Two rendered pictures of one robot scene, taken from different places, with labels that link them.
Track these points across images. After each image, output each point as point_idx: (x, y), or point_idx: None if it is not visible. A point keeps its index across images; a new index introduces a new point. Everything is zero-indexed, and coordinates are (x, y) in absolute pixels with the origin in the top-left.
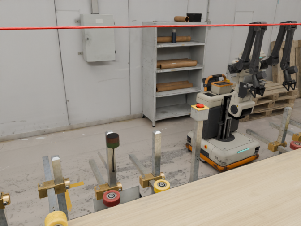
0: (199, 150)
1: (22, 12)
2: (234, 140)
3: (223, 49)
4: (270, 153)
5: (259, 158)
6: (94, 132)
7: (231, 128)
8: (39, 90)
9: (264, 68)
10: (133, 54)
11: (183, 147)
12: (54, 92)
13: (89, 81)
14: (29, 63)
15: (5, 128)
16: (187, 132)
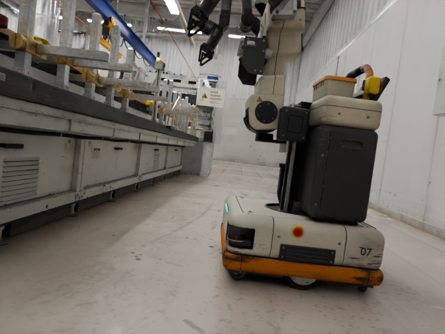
0: (154, 92)
1: (424, 67)
2: (267, 208)
3: None
4: (243, 327)
5: (237, 294)
6: (412, 234)
7: (302, 200)
8: (412, 160)
9: (273, 7)
10: None
11: None
12: (422, 166)
13: None
14: (414, 125)
15: (385, 197)
16: (430, 283)
